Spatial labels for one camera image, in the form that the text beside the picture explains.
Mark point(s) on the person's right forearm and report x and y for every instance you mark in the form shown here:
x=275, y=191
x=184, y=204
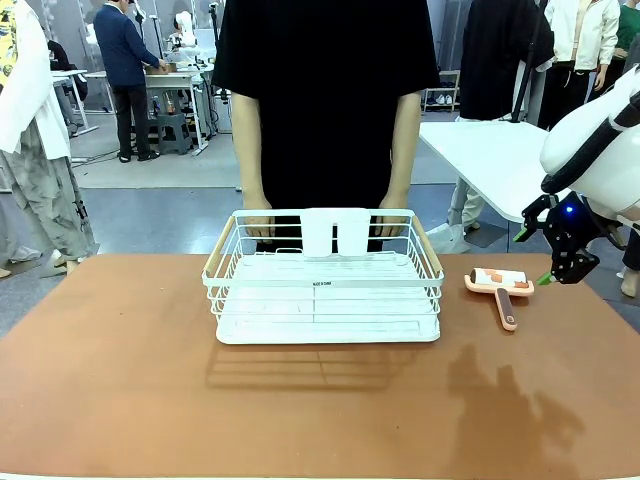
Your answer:
x=250, y=145

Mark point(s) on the black slanted pole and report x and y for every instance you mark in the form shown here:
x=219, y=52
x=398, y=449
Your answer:
x=529, y=55

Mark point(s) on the person's right hand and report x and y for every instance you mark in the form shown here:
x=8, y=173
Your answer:
x=259, y=215

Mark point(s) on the person's left forearm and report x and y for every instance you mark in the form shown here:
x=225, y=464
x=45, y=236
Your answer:
x=405, y=145

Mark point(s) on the man in navy suit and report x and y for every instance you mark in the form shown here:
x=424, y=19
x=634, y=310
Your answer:
x=125, y=50

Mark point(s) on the white side table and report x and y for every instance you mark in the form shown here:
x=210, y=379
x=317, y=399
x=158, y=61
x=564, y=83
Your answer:
x=490, y=160

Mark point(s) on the seated person in black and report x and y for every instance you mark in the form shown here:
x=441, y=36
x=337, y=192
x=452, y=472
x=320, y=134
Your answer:
x=62, y=60

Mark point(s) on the cluttered white workbench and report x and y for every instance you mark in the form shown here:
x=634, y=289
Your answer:
x=172, y=80

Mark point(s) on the person's left hand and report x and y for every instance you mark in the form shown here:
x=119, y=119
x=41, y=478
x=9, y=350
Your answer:
x=392, y=215

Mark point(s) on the person in black t-shirt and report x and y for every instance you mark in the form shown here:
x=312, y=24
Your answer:
x=325, y=100

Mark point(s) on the white plastic utensil holder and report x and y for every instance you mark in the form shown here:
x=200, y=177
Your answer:
x=317, y=232

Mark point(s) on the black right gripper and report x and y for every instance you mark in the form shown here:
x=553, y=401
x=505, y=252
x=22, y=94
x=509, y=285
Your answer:
x=572, y=230

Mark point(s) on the bystander in white open jacket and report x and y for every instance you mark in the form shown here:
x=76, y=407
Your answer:
x=30, y=100

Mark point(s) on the bystander in black coat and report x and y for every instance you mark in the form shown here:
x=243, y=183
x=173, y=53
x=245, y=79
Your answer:
x=495, y=55

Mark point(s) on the black tripod stand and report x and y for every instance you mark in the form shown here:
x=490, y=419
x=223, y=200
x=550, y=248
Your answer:
x=217, y=60

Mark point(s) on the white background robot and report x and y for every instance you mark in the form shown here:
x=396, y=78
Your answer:
x=184, y=30

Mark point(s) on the white drip tray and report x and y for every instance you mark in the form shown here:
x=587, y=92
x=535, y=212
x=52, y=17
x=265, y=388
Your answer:
x=325, y=332

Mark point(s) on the bystander in green shirt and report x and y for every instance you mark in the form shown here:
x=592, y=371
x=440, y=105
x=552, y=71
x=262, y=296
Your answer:
x=627, y=35

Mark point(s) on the shoe shelf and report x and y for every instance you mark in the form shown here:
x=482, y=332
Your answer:
x=441, y=92

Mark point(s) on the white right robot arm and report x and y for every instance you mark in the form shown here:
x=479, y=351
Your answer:
x=590, y=150

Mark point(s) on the bystander in cream jacket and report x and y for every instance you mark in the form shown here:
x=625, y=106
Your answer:
x=582, y=35

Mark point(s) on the grey plastic step stool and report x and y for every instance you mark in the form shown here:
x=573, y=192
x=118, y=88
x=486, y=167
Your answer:
x=174, y=132

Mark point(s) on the small white desk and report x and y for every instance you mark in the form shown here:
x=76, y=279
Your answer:
x=70, y=75

